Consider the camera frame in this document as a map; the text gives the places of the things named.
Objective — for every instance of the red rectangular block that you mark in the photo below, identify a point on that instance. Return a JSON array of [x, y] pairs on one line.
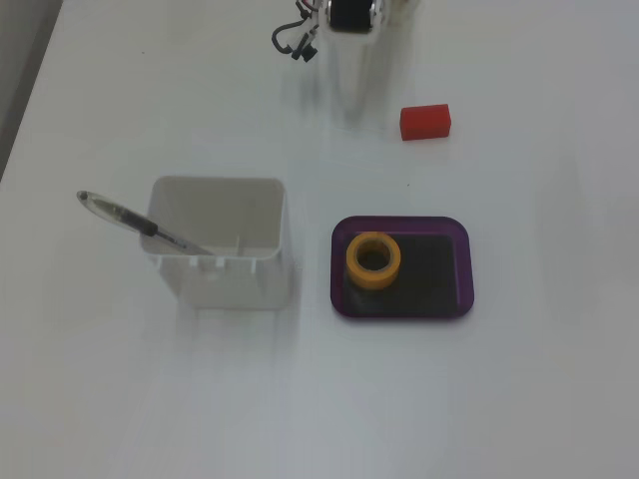
[[425, 122]]

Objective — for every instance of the clear black ballpoint pen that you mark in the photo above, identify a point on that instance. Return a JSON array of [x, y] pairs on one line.
[[125, 216]]

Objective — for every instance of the white plastic box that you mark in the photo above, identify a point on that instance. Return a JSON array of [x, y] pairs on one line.
[[234, 284]]

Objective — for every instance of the purple metal tray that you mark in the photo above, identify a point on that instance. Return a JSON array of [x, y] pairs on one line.
[[434, 269]]

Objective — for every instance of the yellow tape roll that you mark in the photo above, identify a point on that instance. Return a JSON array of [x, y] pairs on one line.
[[357, 272]]

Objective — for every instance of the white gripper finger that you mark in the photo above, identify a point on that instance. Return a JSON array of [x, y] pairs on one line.
[[337, 65], [372, 65]]

